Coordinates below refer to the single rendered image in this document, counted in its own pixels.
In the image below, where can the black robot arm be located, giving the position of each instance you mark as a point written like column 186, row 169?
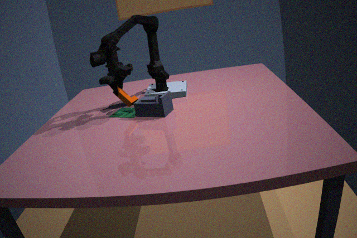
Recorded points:
column 108, row 54

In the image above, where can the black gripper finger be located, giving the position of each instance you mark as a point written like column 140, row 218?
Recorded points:
column 113, row 85
column 120, row 81

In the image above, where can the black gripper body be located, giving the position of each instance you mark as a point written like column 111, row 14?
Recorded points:
column 111, row 77

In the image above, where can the orange l-shaped part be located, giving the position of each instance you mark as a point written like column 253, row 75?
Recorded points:
column 129, row 101

